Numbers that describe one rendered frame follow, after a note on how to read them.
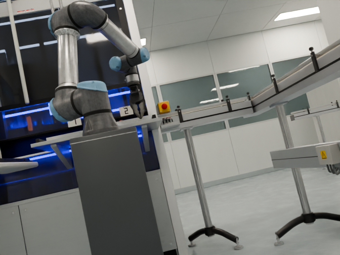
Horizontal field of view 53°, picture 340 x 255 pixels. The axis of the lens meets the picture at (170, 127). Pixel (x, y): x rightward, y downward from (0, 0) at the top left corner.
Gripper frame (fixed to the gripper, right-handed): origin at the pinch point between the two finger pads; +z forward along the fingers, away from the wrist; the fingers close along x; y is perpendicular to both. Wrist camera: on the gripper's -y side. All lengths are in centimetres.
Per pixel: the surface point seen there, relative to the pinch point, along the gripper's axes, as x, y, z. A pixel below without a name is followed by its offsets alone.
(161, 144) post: -10.2, 32.5, 16.0
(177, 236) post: -8, 33, 75
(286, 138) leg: -87, 16, 30
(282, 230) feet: -69, 17, 84
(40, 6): 48, 32, -92
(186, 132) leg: -31, 47, 10
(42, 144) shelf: 53, -8, 5
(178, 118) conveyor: -27, 43, 0
